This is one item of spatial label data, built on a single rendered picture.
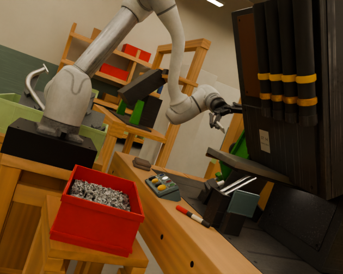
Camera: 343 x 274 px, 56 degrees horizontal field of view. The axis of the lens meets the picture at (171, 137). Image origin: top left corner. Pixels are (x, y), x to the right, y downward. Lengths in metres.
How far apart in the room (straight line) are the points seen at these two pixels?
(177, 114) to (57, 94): 0.59
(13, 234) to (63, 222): 1.11
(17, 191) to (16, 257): 0.73
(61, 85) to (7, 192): 0.45
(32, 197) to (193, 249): 0.71
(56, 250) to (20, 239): 1.13
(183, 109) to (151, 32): 6.83
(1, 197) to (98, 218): 0.57
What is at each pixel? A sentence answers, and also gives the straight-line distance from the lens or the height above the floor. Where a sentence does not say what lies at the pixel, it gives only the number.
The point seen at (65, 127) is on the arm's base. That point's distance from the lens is 1.35.
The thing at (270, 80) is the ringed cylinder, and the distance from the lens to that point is 0.89.
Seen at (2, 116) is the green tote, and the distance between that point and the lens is 1.88.
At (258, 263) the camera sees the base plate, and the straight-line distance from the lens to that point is 0.94.
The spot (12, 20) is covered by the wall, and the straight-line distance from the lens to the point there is 8.08.
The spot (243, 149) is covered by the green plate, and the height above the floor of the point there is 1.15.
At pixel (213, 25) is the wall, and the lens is 9.05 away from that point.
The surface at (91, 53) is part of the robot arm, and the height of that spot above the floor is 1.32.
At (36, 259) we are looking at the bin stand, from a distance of 1.20.
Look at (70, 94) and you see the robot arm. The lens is 1.34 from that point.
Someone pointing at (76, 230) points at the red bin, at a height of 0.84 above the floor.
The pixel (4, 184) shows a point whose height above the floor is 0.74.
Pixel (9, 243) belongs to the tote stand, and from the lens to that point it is 2.00.
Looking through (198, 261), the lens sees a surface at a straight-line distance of 0.86.
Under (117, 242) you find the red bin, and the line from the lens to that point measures 0.89.
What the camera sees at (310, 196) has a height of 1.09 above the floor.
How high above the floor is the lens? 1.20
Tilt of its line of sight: 5 degrees down
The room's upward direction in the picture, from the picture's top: 20 degrees clockwise
